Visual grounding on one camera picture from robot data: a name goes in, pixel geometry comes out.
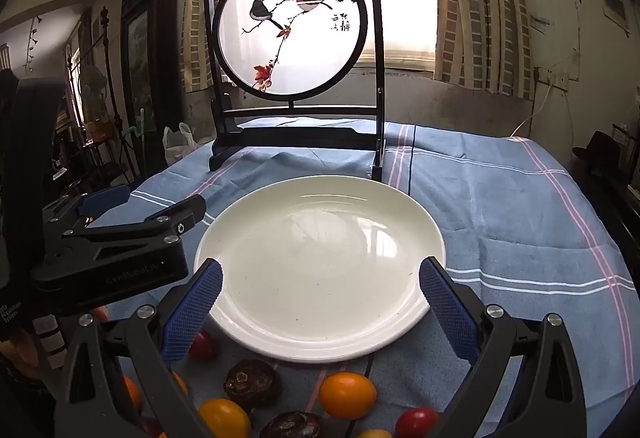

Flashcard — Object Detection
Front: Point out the white wall outlet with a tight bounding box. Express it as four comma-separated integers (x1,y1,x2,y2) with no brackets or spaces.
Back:
535,67,571,92

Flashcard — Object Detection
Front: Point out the orange tangerine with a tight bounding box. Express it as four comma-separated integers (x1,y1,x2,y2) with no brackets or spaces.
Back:
122,375,143,414
318,370,378,420

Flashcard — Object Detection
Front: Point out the blue striped tablecloth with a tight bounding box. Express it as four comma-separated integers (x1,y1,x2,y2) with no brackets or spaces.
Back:
85,115,636,438

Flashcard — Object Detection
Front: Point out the black framed bird screen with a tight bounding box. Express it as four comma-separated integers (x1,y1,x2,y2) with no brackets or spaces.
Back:
202,0,388,184

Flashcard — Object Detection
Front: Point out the white round plate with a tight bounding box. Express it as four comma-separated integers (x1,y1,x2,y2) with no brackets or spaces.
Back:
194,175,447,364

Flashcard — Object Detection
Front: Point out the white plastic bag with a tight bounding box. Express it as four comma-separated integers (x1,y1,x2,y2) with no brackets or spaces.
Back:
162,122,197,165

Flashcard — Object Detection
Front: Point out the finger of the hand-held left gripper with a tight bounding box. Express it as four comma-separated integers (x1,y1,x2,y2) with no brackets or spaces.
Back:
42,185,132,225
60,195,207,264

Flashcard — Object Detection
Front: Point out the dark purple passion fruit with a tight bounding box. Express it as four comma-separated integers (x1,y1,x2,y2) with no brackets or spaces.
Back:
223,359,282,411
259,410,323,438

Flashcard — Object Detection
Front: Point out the small red cherry tomato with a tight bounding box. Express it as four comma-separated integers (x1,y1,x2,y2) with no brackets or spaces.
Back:
189,330,218,363

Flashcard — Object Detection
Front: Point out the dark wooden framed cabinet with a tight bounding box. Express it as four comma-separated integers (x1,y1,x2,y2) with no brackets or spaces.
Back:
120,0,182,184

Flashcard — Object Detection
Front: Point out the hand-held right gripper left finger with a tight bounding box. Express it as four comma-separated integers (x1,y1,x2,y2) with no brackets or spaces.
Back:
52,258,224,438

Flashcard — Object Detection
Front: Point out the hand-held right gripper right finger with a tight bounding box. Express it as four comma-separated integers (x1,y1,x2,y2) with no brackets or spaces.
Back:
419,257,591,438

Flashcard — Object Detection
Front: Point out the white power cable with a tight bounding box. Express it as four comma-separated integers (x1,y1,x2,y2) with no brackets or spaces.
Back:
510,83,552,137

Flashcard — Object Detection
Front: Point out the black hat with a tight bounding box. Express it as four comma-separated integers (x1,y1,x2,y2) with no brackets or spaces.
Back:
572,131,621,169

